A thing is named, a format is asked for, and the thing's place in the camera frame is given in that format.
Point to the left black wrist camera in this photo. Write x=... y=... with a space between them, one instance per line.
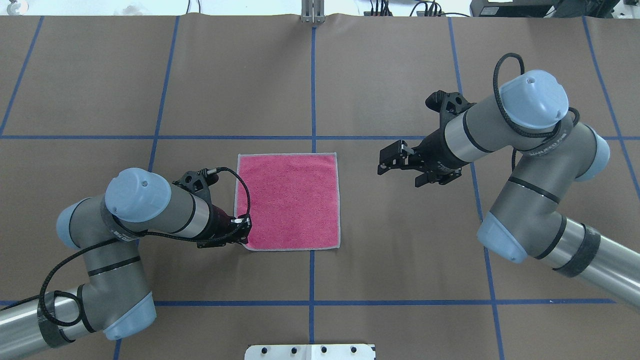
x=197 y=182

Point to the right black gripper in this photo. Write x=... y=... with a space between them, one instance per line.
x=436 y=150

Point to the pink and grey towel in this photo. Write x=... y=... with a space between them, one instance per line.
x=293 y=201

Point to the black power adapter box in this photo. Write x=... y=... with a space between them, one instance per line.
x=510 y=8

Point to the aluminium frame post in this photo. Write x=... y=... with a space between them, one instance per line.
x=313 y=12

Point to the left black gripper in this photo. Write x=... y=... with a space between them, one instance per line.
x=218 y=226

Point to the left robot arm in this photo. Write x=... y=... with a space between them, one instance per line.
x=102 y=287

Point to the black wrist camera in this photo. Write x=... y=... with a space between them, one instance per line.
x=448 y=105
x=197 y=182

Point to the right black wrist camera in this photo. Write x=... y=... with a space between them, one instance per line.
x=448 y=105

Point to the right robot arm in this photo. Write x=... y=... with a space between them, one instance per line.
x=531 y=114

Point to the white central pedestal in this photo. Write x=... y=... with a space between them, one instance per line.
x=339 y=351

